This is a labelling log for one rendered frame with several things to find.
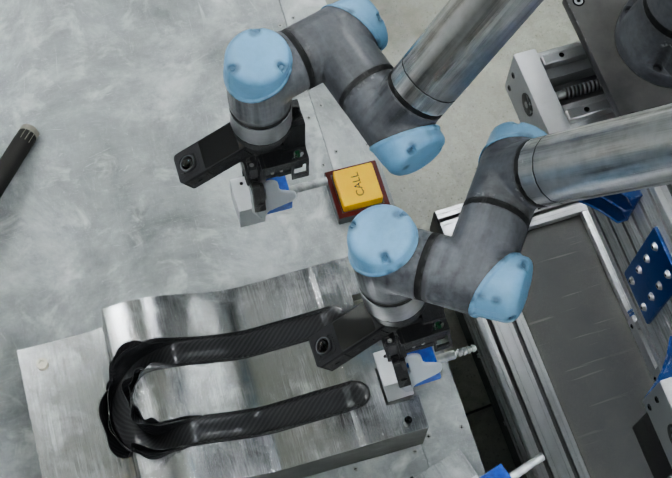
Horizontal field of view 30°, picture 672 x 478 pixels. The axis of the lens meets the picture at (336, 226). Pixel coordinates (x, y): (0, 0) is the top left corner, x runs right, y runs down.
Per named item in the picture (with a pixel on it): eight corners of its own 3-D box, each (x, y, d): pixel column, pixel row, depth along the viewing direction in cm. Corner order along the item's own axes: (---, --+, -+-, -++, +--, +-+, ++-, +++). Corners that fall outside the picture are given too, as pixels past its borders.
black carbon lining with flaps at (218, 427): (341, 305, 172) (343, 280, 164) (375, 415, 166) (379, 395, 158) (91, 371, 168) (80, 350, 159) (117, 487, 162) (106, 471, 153)
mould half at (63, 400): (368, 273, 182) (373, 237, 169) (423, 443, 172) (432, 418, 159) (25, 363, 175) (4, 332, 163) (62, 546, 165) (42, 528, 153)
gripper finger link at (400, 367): (414, 393, 155) (402, 351, 148) (402, 397, 155) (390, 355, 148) (404, 364, 158) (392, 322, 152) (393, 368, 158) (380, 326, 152)
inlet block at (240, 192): (321, 173, 177) (322, 156, 172) (331, 204, 175) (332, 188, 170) (231, 196, 175) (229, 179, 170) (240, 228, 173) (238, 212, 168)
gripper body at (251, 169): (309, 180, 162) (309, 137, 151) (245, 196, 161) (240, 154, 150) (293, 129, 165) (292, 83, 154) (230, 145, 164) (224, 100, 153)
